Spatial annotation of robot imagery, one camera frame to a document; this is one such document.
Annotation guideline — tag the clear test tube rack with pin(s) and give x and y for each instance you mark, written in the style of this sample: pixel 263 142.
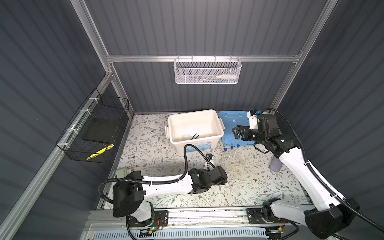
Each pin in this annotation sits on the clear test tube rack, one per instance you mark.
pixel 235 165

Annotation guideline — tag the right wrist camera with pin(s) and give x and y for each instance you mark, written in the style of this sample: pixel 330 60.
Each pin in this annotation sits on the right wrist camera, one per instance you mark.
pixel 253 119

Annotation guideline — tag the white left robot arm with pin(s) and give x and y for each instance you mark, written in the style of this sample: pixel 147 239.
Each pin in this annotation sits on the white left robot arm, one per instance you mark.
pixel 131 196

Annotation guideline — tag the grey oval stone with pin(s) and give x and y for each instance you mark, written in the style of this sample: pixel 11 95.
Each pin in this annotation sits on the grey oval stone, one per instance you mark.
pixel 275 165

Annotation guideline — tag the blue capped test tube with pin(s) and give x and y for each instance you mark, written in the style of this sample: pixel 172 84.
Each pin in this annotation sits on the blue capped test tube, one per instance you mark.
pixel 225 153
pixel 230 153
pixel 237 148

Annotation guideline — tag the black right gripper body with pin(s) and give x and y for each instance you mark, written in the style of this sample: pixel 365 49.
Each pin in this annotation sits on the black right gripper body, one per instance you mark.
pixel 255 136

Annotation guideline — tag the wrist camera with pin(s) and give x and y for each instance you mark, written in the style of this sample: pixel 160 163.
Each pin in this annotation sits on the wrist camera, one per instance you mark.
pixel 253 119
pixel 209 158

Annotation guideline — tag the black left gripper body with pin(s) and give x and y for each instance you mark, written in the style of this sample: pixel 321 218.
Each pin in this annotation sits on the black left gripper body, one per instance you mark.
pixel 201 172

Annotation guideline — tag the black wire wall basket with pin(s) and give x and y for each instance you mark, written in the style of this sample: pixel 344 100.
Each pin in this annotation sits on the black wire wall basket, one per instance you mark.
pixel 97 129

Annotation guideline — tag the white wire mesh basket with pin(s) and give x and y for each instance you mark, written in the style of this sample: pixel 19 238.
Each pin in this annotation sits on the white wire mesh basket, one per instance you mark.
pixel 204 71

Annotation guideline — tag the white plastic storage box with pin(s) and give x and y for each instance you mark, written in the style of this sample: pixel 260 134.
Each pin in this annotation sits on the white plastic storage box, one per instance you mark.
pixel 206 124

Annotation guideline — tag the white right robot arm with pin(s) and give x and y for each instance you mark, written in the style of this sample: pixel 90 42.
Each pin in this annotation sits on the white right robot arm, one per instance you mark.
pixel 329 211

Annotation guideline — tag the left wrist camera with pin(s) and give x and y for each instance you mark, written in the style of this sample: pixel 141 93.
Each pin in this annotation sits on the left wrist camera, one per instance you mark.
pixel 209 158

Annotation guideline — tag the white ceramic mortar bowl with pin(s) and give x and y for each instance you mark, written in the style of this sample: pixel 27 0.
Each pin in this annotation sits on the white ceramic mortar bowl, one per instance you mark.
pixel 186 137

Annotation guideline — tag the small green white device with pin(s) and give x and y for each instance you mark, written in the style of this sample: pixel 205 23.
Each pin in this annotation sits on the small green white device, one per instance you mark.
pixel 122 172

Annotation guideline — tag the white bottle in basket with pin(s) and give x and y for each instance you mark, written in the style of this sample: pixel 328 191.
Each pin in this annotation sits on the white bottle in basket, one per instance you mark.
pixel 227 77

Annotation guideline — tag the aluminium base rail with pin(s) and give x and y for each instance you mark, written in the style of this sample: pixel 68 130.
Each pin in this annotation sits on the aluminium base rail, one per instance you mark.
pixel 206 217

